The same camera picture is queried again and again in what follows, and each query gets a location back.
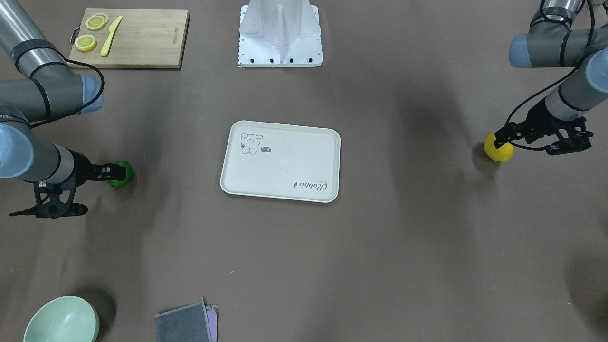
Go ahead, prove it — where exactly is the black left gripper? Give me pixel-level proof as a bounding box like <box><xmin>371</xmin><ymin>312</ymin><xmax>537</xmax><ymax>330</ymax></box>
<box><xmin>493</xmin><ymin>100</ymin><xmax>565</xmax><ymax>147</ymax></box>

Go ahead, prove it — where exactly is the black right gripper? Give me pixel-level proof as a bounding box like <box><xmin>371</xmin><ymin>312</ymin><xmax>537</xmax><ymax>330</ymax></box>
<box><xmin>66</xmin><ymin>150</ymin><xmax>127</xmax><ymax>187</ymax></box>

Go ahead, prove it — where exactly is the yellow lemon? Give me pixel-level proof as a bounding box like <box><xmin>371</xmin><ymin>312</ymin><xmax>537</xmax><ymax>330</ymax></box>
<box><xmin>484</xmin><ymin>133</ymin><xmax>515</xmax><ymax>162</ymax></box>

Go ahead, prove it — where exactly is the green lime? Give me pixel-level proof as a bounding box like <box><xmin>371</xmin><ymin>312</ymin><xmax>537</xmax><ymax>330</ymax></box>
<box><xmin>107</xmin><ymin>161</ymin><xmax>134</xmax><ymax>188</ymax></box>

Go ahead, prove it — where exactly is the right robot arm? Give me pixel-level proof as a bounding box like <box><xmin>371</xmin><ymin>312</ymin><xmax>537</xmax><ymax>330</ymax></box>
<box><xmin>1</xmin><ymin>0</ymin><xmax>131</xmax><ymax>186</ymax></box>

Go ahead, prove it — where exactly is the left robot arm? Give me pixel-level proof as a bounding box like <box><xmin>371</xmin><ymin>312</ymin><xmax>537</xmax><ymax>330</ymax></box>
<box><xmin>490</xmin><ymin>0</ymin><xmax>608</xmax><ymax>155</ymax></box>

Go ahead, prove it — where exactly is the white rabbit tray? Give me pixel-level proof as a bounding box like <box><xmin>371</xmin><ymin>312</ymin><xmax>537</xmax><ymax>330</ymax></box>
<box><xmin>219</xmin><ymin>120</ymin><xmax>341</xmax><ymax>203</ymax></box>

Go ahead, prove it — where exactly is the yellow plastic knife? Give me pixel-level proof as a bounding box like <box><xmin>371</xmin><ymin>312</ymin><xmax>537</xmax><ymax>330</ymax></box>
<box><xmin>100</xmin><ymin>15</ymin><xmax>124</xmax><ymax>57</ymax></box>

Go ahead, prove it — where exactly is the lemon slice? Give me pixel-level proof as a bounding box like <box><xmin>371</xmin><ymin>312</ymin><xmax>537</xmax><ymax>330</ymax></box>
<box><xmin>73</xmin><ymin>34</ymin><xmax>97</xmax><ymax>52</ymax></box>
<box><xmin>85</xmin><ymin>13</ymin><xmax>109</xmax><ymax>32</ymax></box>

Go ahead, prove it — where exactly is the wooden cutting board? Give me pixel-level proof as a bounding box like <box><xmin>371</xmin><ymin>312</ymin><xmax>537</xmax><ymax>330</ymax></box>
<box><xmin>69</xmin><ymin>8</ymin><xmax>190</xmax><ymax>69</ymax></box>

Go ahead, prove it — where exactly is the pale green bowl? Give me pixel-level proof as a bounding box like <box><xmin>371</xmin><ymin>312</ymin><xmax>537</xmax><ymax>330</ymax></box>
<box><xmin>22</xmin><ymin>296</ymin><xmax>100</xmax><ymax>342</ymax></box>

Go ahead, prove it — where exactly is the grey folded cloth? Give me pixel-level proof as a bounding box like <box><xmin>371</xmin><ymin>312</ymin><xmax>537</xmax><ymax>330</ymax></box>
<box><xmin>154</xmin><ymin>299</ymin><xmax>219</xmax><ymax>342</ymax></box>

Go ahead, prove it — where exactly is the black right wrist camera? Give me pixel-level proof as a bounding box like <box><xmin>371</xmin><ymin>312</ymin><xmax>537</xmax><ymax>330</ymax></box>
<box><xmin>9</xmin><ymin>183</ymin><xmax>88</xmax><ymax>219</ymax></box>

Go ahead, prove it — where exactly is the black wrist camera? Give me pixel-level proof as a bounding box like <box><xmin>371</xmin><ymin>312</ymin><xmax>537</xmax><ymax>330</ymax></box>
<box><xmin>9</xmin><ymin>183</ymin><xmax>88</xmax><ymax>219</ymax></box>
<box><xmin>546</xmin><ymin>117</ymin><xmax>594</xmax><ymax>156</ymax></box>

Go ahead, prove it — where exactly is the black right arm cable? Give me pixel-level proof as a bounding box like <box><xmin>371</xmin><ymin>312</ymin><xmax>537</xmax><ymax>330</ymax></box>
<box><xmin>28</xmin><ymin>59</ymin><xmax>106</xmax><ymax>129</ymax></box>

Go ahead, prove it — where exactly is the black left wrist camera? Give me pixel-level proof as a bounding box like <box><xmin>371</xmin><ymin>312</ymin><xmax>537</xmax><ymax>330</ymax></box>
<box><xmin>546</xmin><ymin>117</ymin><xmax>594</xmax><ymax>156</ymax></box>

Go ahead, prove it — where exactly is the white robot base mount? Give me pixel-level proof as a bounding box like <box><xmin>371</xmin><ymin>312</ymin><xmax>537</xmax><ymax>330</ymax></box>
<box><xmin>237</xmin><ymin>0</ymin><xmax>323</xmax><ymax>68</ymax></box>

